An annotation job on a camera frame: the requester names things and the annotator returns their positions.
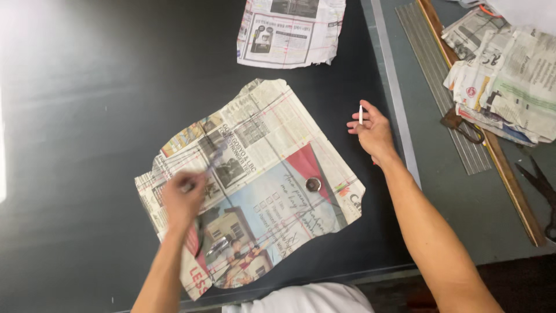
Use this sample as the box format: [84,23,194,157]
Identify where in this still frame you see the white plastic sheet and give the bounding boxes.
[452,0,556,35]

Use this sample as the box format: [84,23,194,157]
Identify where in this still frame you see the pile of newspaper sheets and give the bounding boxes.
[441,6,556,147]

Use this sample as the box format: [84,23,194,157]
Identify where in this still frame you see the person's white shirt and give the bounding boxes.
[222,283,375,313]

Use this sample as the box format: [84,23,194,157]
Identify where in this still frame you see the person's right hand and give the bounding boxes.
[347,100,398,168]

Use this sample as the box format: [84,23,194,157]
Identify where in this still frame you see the person's left hand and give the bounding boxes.
[162,170,210,231]

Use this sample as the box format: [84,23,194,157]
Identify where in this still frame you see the long wooden ruler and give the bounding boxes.
[416,0,547,248]

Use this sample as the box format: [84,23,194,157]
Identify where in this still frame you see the rusty brown metal tool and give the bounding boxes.
[440,107,485,145]

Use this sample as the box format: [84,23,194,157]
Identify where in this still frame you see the grey ribbed metal strip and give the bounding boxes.
[395,2,492,175]

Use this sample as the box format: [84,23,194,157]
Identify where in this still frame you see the large cut newspaper pattern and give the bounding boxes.
[135,78,366,301]

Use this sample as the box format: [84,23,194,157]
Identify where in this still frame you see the white marking pencil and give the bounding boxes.
[358,104,377,166]

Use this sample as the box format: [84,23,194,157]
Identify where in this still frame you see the black scissors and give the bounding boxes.
[515,156,556,243]

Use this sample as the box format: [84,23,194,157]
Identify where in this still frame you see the folded newspaper piece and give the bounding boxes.
[237,0,347,69]

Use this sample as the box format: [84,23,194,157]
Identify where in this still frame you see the orange cord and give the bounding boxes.
[479,3,504,19]

